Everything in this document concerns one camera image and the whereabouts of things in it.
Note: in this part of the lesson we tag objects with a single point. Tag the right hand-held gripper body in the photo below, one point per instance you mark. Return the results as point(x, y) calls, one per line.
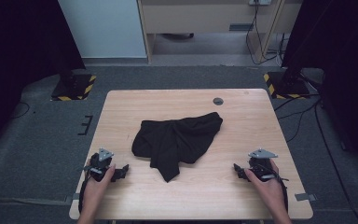
point(261, 165)

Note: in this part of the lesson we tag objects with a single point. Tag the white power strip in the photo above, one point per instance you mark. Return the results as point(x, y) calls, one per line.
point(260, 2)

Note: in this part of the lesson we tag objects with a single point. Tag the white panel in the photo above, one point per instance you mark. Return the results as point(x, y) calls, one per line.
point(102, 28)

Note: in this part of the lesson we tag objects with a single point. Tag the black curtain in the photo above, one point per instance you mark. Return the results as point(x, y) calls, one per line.
point(21, 56)
point(345, 62)

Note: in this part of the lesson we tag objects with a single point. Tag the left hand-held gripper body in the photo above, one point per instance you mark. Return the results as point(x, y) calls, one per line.
point(101, 161)

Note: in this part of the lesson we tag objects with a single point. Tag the person's right hand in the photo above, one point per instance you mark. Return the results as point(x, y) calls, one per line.
point(268, 193)

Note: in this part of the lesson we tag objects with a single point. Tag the person's left hand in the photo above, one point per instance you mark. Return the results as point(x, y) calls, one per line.
point(96, 189)

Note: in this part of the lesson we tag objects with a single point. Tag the grey round table grommet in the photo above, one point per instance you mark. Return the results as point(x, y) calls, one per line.
point(218, 101)

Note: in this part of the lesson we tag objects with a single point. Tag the black stand base striped tape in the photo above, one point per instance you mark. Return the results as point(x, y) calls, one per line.
point(287, 85)
point(73, 88)

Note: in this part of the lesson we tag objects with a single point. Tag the black cloth shorts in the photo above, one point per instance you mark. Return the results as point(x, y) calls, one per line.
point(174, 140)

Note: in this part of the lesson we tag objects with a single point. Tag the light wooden desk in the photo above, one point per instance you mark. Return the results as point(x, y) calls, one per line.
point(199, 17)

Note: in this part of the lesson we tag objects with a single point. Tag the grey tape piece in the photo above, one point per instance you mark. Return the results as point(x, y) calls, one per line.
point(71, 198)
point(305, 197)

